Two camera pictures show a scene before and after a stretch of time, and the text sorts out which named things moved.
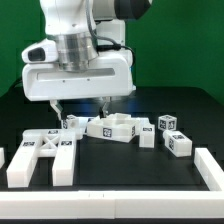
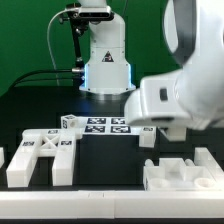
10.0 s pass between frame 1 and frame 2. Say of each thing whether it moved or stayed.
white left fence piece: stayed
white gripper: moved
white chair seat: moved
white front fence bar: stayed
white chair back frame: stayed
